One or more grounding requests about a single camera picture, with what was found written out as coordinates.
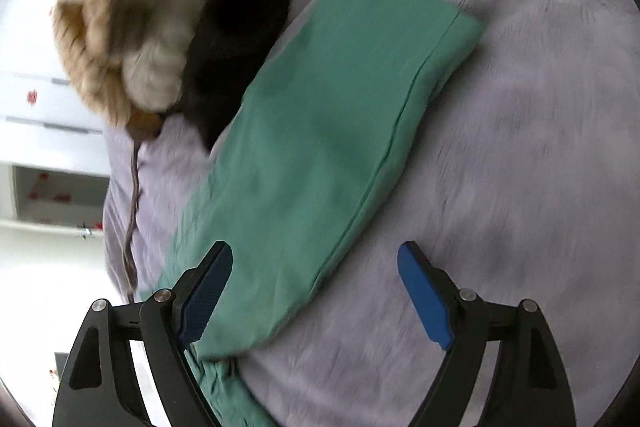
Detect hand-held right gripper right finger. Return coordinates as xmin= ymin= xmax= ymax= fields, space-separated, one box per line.
xmin=397 ymin=241 xmax=576 ymax=427

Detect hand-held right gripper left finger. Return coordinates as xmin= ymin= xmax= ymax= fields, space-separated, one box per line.
xmin=52 ymin=241 xmax=234 ymax=427

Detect green pants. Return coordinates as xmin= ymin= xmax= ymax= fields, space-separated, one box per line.
xmin=140 ymin=0 xmax=488 ymax=427

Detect lavender plush blanket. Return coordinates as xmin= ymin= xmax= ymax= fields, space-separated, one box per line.
xmin=102 ymin=0 xmax=640 ymax=427

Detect black garment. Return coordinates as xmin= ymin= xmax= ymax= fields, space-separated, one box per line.
xmin=180 ymin=0 xmax=303 ymax=152

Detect white wardrobe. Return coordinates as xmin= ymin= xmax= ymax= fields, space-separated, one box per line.
xmin=0 ymin=0 xmax=108 ymax=158

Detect brown braided cord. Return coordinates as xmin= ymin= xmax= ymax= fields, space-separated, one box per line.
xmin=122 ymin=112 xmax=166 ymax=303

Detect white wall niche shelf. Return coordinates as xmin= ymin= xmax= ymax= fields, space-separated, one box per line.
xmin=9 ymin=162 xmax=111 ymax=229

